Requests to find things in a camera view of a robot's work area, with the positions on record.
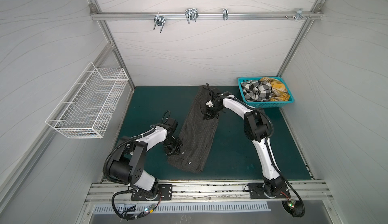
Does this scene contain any dark grey pinstriped shirt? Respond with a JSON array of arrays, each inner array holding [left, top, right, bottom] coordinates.
[[168, 86, 219, 173]]

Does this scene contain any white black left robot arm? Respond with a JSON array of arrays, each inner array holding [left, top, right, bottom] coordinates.
[[103, 118, 182, 199]]

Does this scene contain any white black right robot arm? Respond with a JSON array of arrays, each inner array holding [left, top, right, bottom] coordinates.
[[202, 85, 287, 198]]

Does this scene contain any teal plastic laundry basket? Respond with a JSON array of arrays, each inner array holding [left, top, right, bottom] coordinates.
[[237, 77, 295, 108]]

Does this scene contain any black white checkered shirt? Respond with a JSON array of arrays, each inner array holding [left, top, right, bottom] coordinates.
[[240, 80, 272, 102]]

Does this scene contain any yellow plaid shirt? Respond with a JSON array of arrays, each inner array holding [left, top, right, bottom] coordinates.
[[260, 77, 291, 102]]

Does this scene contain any metal double hook clamp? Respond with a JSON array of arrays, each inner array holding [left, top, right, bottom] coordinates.
[[185, 8, 199, 24]]

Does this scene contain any white slotted vent strip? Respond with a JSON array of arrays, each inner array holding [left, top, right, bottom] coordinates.
[[93, 201, 271, 214]]

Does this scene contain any metal u-bolt clamp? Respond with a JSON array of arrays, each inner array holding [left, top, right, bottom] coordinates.
[[153, 15, 166, 33]]

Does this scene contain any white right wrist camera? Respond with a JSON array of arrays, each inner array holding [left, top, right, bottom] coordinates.
[[206, 100, 213, 107]]

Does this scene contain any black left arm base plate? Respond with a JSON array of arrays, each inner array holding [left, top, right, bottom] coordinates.
[[131, 183, 172, 201]]

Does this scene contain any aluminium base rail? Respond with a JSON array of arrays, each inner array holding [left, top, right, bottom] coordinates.
[[85, 180, 333, 204]]

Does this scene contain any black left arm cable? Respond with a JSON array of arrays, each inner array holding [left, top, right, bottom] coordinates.
[[102, 111, 172, 220]]

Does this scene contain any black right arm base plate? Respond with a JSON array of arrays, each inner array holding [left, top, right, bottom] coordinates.
[[248, 183, 291, 199]]

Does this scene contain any white wire wall basket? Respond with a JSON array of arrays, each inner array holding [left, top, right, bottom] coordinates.
[[45, 62, 128, 139]]

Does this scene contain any small metal ring clamp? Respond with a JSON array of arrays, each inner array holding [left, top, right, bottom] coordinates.
[[223, 8, 229, 21]]

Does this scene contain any aluminium top cross rail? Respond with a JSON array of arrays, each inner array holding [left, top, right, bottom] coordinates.
[[91, 10, 324, 21]]

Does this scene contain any metal bracket with bolts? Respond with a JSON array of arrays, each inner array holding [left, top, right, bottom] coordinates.
[[285, 9, 312, 21]]

